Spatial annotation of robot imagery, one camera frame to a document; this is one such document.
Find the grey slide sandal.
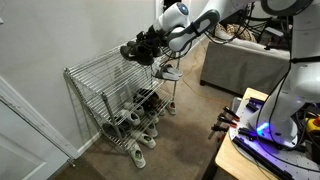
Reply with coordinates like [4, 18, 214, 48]
[161, 64, 183, 77]
[153, 68, 180, 81]

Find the chrome wire shoe rack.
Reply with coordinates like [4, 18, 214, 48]
[64, 47, 174, 150]

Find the black orange bar clamp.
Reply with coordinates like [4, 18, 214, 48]
[223, 106, 240, 122]

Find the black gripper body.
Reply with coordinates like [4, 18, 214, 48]
[136, 26, 166, 46]

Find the grey couch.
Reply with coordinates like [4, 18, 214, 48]
[200, 38, 290, 94]

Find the round grey robot base plate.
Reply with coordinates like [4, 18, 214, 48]
[229, 100, 320, 180]

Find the wooden table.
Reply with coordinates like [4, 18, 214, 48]
[214, 87, 288, 180]

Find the orange extension cable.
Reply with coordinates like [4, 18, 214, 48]
[179, 49, 234, 105]

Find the white red sneaker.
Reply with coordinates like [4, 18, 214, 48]
[166, 101, 176, 115]

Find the white sneaker lower shelf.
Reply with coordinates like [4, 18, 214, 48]
[120, 109, 141, 126]

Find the dark brown shoe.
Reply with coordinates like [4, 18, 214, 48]
[136, 88, 162, 111]

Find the white green sneaker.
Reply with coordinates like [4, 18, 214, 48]
[129, 143, 146, 169]

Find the white door right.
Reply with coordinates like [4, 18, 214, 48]
[0, 77, 80, 180]

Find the black shoe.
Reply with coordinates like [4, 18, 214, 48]
[127, 39, 162, 57]
[120, 45, 154, 66]

